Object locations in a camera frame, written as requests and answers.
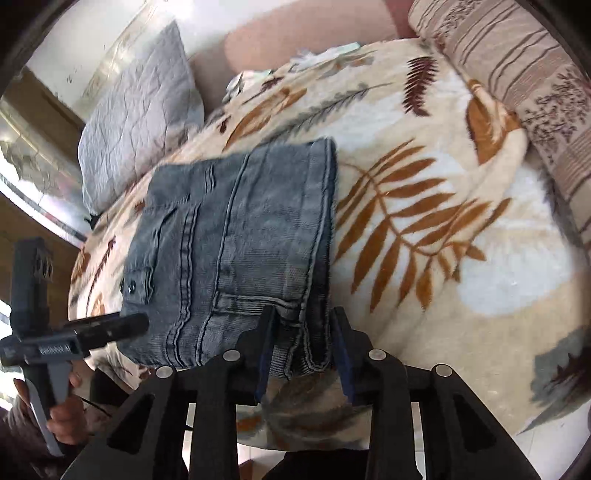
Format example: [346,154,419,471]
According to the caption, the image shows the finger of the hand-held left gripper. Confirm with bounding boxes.
[76,314,149,352]
[62,315,122,330]

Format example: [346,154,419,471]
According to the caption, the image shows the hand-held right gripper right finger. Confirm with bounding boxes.
[330,306,541,480]

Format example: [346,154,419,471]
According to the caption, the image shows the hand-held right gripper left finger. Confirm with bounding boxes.
[60,305,278,480]

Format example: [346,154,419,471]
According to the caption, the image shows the grey-blue corduroy pants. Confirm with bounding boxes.
[119,136,340,381]

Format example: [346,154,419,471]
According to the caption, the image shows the person's left forearm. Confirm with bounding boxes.
[0,397,54,480]

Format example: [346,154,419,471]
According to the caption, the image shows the person's left hand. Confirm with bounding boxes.
[13,359,89,446]

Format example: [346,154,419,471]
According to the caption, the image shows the leaf print fleece blanket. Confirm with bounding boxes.
[68,39,591,450]

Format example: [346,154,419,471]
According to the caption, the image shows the brown wooden furniture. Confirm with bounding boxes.
[0,67,90,305]

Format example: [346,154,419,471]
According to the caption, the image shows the grey quilted pillow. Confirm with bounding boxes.
[78,19,206,215]

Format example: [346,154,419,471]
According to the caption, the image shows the white teal printed cloth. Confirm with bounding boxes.
[224,42,365,102]

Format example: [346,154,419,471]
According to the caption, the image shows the pink padded headboard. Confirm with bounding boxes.
[189,0,416,112]

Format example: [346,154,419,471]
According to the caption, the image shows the striped beige patterned pillow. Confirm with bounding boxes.
[409,0,591,241]

